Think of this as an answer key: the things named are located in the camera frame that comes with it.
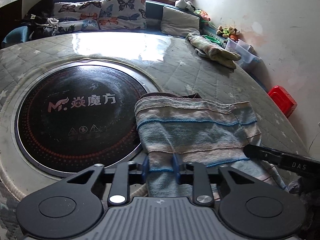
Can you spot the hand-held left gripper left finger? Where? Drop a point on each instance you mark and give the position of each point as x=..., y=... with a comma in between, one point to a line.
x=145, y=168

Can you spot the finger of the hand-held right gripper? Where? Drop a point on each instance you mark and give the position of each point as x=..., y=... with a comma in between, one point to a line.
x=260, y=153

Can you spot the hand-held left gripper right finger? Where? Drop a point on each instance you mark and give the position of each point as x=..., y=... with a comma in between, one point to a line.
x=176, y=167

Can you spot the blue pink striped garment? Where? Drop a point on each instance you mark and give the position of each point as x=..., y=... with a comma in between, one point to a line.
x=195, y=130

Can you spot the dark grey cloth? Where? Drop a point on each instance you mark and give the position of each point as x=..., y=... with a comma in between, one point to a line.
x=303, y=190

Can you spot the red plastic stool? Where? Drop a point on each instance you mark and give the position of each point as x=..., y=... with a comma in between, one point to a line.
x=282, y=100

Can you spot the black round induction cooktop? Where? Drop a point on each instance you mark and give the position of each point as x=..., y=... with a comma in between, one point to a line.
x=75, y=120

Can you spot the large clear plastic storage box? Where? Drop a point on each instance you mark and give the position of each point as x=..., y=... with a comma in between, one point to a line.
x=250, y=62

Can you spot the small clear plastic box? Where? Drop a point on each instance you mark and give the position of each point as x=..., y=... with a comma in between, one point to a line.
x=243, y=44

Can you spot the folded pale yellow cloth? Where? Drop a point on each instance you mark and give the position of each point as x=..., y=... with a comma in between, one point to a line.
x=215, y=50

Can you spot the small grey device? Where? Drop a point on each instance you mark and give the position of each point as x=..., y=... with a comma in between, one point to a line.
x=200, y=53

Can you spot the green plastic basin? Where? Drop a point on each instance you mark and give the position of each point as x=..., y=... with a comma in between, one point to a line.
x=212, y=39

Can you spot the brown plush toy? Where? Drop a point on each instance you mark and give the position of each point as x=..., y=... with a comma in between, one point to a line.
x=228, y=31

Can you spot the grey pillow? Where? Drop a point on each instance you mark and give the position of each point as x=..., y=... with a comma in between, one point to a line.
x=178, y=21

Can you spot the pink plush toy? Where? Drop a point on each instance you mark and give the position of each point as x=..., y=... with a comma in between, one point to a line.
x=203, y=15

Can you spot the large butterfly print pillow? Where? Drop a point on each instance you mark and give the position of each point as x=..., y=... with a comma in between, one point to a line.
x=122, y=12

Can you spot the flat butterfly print pillow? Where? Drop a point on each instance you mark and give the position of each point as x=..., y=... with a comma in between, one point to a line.
x=75, y=26

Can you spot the white plush toy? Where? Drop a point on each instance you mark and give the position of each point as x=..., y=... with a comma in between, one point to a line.
x=181, y=3

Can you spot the black bag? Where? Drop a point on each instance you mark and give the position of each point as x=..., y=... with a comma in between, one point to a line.
x=41, y=15

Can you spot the blue chair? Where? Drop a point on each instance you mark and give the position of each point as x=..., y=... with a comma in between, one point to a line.
x=15, y=33

